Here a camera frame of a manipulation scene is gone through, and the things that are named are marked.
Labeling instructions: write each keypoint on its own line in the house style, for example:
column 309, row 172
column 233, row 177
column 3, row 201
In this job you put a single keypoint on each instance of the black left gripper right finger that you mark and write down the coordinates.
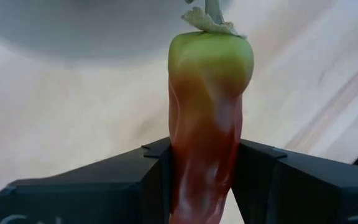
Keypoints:
column 306, row 193

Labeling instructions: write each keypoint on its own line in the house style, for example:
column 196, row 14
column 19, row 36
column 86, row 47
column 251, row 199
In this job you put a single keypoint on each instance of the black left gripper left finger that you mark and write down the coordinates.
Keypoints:
column 89, row 199

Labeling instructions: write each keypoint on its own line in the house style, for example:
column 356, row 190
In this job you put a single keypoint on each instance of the red green chili pepper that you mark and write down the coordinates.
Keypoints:
column 207, row 109

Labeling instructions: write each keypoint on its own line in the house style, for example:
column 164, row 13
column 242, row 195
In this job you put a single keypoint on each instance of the round grey mat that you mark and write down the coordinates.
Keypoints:
column 73, row 25

